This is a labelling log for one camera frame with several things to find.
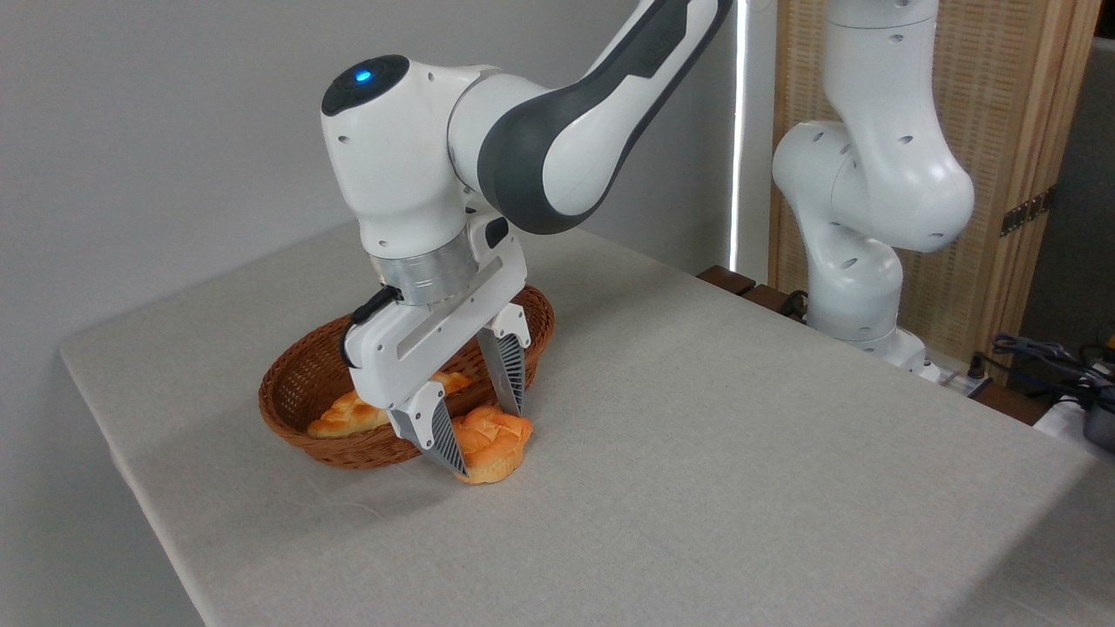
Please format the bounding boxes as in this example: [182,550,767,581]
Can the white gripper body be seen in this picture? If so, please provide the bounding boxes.
[343,251,530,411]

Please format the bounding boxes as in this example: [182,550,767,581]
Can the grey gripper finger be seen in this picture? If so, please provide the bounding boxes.
[476,304,533,418]
[387,380,470,478]

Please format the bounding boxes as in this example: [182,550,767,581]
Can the round orange bread bun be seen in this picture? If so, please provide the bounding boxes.
[449,405,534,486]

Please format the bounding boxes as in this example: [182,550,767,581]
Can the long braided bread loaf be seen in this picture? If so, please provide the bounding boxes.
[307,372,474,439]

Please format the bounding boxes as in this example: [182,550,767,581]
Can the brown wicker basket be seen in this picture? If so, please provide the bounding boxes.
[258,285,556,471]

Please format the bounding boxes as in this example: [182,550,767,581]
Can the grey tablecloth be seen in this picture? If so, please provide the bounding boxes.
[59,218,1115,627]

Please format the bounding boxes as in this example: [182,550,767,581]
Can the white power strip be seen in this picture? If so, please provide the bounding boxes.
[923,361,994,399]

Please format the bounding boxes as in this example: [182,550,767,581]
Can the metal screen hinge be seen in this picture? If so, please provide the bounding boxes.
[999,187,1057,238]

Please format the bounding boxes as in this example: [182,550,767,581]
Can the wooden bamboo folding screen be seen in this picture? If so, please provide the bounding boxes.
[768,0,1103,384]

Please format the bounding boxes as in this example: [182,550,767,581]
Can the grey device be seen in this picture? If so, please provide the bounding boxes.
[1083,401,1115,454]

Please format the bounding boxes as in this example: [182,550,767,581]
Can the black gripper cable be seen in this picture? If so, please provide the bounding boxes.
[341,286,403,368]

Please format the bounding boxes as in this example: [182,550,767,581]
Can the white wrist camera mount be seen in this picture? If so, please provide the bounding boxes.
[470,209,517,262]

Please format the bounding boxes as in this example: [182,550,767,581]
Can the blue black cable bundle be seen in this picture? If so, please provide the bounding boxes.
[976,334,1115,410]

